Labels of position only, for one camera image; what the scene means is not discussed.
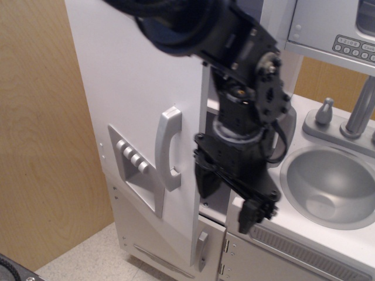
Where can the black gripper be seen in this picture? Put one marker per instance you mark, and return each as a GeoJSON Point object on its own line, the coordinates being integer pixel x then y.
{"type": "Point", "coordinates": [243, 167]}

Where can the silver fridge door handle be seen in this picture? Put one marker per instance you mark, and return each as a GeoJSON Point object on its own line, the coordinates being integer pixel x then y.
{"type": "Point", "coordinates": [170, 123]}

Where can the white toy fridge door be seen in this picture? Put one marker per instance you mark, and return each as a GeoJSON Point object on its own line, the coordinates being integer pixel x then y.
{"type": "Point", "coordinates": [129, 84]}

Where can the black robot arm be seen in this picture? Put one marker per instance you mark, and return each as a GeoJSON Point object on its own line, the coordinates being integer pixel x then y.
{"type": "Point", "coordinates": [245, 66]}

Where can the white lower freezer door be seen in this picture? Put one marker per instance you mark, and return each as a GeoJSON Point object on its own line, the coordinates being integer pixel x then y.
{"type": "Point", "coordinates": [143, 235]}

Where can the white oven door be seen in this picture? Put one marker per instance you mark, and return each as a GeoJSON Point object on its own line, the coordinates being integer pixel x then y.
{"type": "Point", "coordinates": [275, 253]}

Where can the silver toy telephone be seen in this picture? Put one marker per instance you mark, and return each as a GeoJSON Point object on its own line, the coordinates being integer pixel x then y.
{"type": "Point", "coordinates": [287, 125]}

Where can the silver ice dispenser panel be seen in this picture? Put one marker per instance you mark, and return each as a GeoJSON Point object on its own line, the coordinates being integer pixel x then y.
{"type": "Point", "coordinates": [139, 174]}

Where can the white toy kitchen cabinet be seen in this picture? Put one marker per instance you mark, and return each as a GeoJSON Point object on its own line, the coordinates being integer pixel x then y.
{"type": "Point", "coordinates": [324, 229]}

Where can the silver toy sink basin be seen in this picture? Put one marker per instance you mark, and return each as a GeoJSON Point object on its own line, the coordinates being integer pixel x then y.
{"type": "Point", "coordinates": [330, 187]}

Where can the silver faucet knob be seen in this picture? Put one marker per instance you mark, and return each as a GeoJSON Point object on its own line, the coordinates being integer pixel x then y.
{"type": "Point", "coordinates": [325, 113]}

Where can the silver toy faucet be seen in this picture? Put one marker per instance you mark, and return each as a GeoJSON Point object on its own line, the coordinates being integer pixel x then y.
{"type": "Point", "coordinates": [353, 132]}

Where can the black base corner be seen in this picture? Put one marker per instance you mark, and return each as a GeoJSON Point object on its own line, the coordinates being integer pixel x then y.
{"type": "Point", "coordinates": [11, 270]}

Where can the silver lower door handle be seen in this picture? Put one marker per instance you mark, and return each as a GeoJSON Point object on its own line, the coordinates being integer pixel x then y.
{"type": "Point", "coordinates": [200, 249]}

